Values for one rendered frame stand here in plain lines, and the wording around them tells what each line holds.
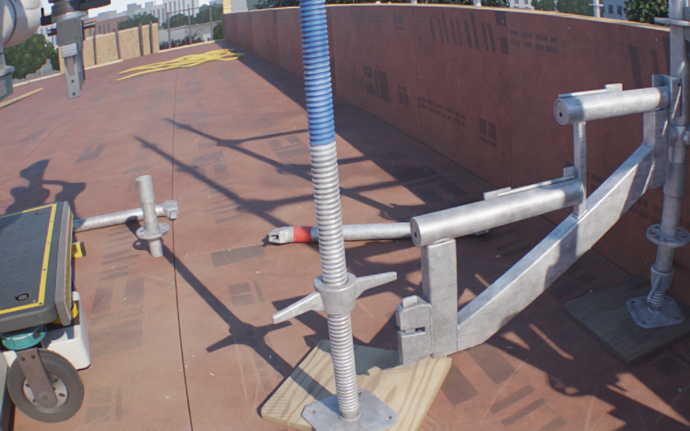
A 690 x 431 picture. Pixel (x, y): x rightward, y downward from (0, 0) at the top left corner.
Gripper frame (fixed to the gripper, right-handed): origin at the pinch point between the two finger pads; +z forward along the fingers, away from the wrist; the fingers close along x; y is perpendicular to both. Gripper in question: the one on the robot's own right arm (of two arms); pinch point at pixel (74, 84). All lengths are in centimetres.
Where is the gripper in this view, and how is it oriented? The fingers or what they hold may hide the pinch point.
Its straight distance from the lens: 114.7
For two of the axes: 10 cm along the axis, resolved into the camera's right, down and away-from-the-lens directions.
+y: -9.0, 2.1, -3.9
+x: 4.3, 2.7, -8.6
